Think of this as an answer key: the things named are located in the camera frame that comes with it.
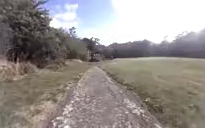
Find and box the grey gravel path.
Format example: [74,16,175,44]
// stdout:
[45,65,165,128]

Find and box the open grass meadow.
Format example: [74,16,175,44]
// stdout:
[98,56,205,128]

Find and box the distant line of trees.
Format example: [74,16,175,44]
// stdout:
[99,23,205,60]

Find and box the grass verge beside wood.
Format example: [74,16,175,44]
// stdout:
[0,58,95,128]

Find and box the dense wood of trees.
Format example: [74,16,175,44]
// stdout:
[0,0,107,72]

